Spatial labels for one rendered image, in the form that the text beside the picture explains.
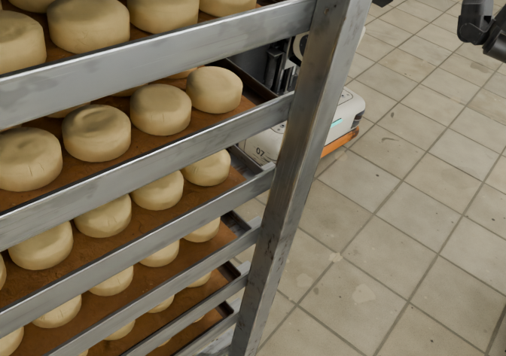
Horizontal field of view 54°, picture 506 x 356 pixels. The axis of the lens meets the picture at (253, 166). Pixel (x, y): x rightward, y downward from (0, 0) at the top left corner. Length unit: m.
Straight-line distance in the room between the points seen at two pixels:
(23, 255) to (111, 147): 0.11
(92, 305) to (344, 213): 1.70
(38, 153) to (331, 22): 0.23
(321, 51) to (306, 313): 1.45
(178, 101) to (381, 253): 1.70
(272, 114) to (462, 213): 2.01
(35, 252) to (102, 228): 0.06
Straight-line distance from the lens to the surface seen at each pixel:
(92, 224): 0.44
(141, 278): 0.53
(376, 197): 2.26
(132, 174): 0.36
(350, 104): 2.26
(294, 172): 0.47
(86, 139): 0.37
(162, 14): 0.35
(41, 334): 0.51
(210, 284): 0.64
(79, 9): 0.34
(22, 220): 0.33
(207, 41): 0.33
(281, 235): 0.53
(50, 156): 0.36
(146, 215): 0.47
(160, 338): 0.59
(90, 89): 0.30
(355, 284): 1.92
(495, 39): 1.31
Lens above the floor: 1.48
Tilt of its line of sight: 42 degrees down
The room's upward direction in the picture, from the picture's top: 12 degrees clockwise
